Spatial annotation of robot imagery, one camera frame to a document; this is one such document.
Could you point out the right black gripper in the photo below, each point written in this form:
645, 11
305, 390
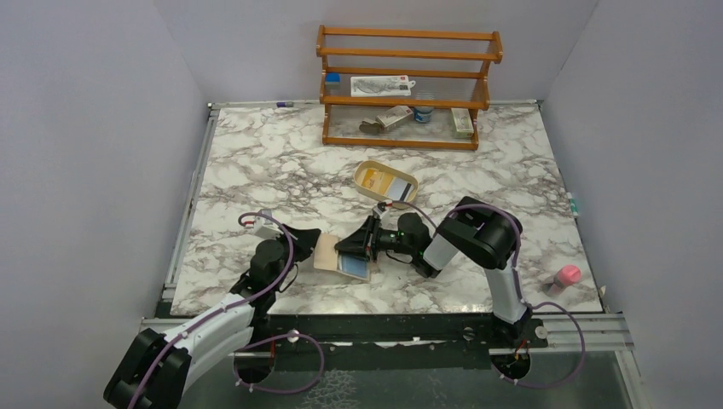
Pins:
362, 242

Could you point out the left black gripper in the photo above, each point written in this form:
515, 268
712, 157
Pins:
303, 240

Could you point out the light blue card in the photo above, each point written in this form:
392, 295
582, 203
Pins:
353, 267

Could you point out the beige leather card holder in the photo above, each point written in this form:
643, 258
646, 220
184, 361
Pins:
327, 258

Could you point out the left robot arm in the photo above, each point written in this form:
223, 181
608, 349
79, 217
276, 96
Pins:
159, 367

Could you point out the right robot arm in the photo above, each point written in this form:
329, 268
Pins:
487, 235

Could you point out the grey cards in tray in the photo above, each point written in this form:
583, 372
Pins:
399, 190

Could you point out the beige oval tray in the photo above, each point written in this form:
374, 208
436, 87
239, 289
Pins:
372, 164

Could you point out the white staples box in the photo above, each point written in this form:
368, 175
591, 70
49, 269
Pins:
394, 116

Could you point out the blue lidded small jar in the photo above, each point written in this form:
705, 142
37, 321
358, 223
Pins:
423, 114

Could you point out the green white small box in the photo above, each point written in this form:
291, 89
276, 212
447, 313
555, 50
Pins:
462, 122

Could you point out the packaged protractor set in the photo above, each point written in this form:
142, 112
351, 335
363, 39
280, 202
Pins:
380, 86

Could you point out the blue grey eraser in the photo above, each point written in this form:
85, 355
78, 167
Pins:
332, 83

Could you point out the orange wooden shelf rack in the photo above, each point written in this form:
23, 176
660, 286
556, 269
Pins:
451, 69

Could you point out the pink cup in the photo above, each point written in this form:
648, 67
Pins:
565, 277

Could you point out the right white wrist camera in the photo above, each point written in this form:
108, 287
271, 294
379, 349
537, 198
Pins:
381, 211

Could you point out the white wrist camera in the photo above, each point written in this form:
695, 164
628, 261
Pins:
264, 228
381, 211

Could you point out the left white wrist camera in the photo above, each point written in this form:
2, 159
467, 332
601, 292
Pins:
264, 228

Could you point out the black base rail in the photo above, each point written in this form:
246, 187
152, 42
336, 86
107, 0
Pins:
371, 342

